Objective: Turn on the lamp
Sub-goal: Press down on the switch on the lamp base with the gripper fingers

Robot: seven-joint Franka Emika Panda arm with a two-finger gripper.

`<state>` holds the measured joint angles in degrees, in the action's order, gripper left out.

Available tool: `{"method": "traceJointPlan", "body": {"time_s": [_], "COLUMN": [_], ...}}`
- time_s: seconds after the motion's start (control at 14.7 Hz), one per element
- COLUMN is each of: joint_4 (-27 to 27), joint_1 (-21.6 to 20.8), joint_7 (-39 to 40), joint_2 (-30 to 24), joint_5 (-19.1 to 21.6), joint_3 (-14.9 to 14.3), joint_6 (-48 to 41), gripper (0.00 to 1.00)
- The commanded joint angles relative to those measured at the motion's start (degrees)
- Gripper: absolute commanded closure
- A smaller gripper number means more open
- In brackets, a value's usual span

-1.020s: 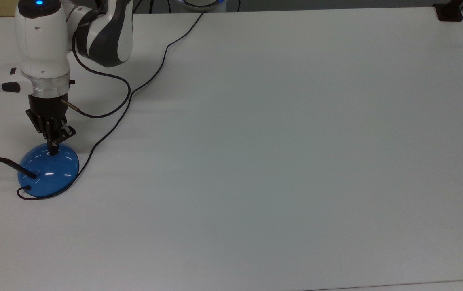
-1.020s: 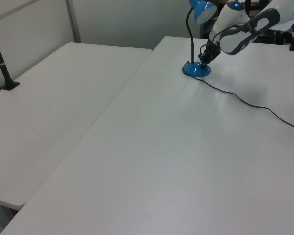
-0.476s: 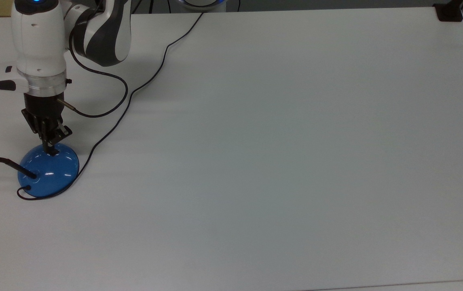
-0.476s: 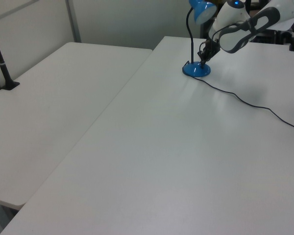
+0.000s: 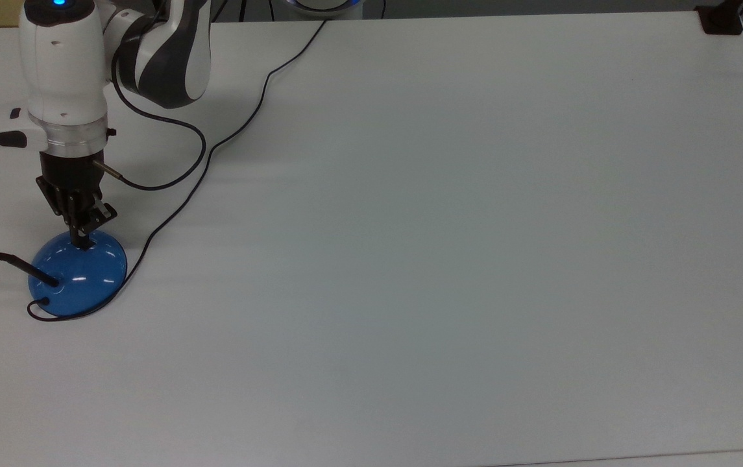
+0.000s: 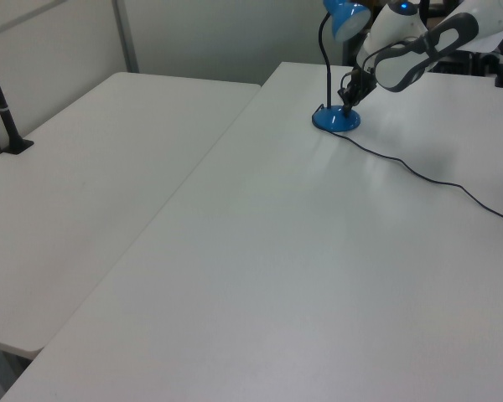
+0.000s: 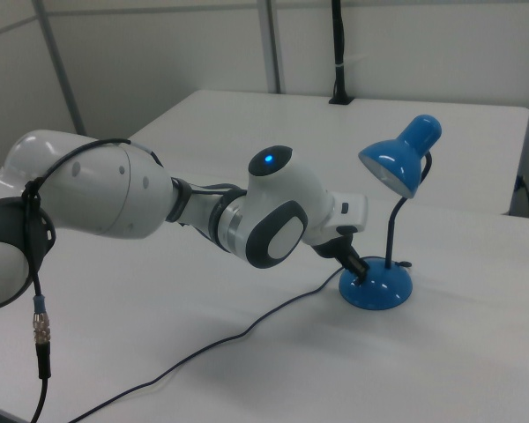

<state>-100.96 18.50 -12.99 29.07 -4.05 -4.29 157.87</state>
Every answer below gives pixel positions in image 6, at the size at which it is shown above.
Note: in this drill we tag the black camera stand with flat base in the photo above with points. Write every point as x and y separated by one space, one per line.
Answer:
4 113

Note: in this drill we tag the grey metal partition post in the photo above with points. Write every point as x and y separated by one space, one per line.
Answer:
128 37

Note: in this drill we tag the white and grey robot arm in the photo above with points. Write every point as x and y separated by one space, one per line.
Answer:
419 46

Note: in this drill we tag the blue gooseneck desk lamp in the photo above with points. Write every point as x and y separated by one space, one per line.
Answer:
331 119

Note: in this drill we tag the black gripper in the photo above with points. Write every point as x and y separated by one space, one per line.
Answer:
359 84

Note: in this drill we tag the black desktop device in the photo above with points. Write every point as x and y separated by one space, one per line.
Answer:
457 63

